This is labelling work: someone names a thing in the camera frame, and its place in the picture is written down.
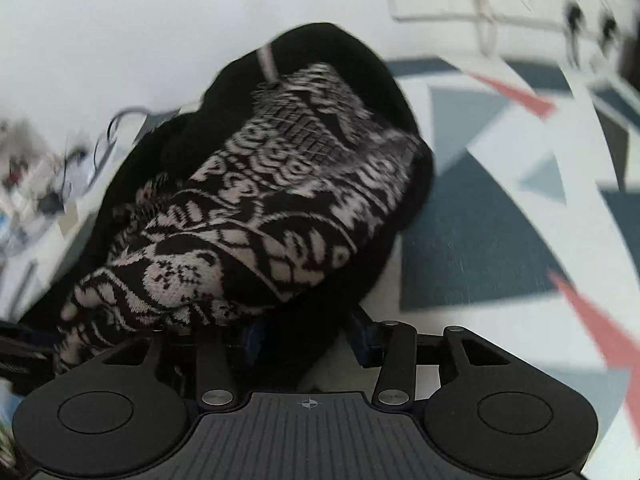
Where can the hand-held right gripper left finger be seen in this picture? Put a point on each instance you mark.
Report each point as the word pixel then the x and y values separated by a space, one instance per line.
pixel 255 337

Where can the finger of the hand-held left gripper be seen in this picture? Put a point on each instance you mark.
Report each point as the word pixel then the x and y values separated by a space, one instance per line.
pixel 22 355

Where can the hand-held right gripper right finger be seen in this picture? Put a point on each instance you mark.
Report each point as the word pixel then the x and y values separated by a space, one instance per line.
pixel 364 340

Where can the black white patterned knit sweater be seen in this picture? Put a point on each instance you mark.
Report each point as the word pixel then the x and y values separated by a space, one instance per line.
pixel 280 195

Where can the geometric patterned mat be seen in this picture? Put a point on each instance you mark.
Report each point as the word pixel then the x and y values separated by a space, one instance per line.
pixel 480 240

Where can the blurred desk clutter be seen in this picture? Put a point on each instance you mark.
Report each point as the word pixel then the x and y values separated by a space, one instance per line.
pixel 35 180

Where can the black plug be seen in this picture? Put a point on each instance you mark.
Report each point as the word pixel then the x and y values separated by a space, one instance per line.
pixel 573 12
pixel 609 27

